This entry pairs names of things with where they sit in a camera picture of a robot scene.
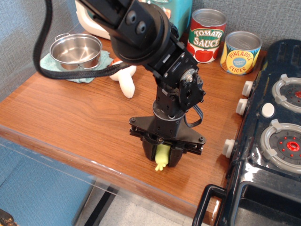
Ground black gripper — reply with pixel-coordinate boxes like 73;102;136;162
129;116;206;167

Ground spoon with yellow-green handle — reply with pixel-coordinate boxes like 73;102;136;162
155;144;171;171

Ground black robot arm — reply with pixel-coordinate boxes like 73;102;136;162
80;0;206;170

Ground white plush mushroom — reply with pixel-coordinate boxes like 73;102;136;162
109;65;136;98

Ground black toy stove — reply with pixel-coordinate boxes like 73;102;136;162
193;39;301;226

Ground pineapple slices can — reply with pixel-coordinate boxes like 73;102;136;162
220;31;262;75

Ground tomato sauce can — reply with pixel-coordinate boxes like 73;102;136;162
187;8;227;63

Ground small steel pot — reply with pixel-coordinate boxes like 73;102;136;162
49;33;103;71

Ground teal toy microwave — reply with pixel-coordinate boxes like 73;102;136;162
75;0;193;40

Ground light teal cloth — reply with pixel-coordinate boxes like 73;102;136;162
40;50;113;83

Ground black braided cable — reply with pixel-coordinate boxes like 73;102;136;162
32;0;130;80

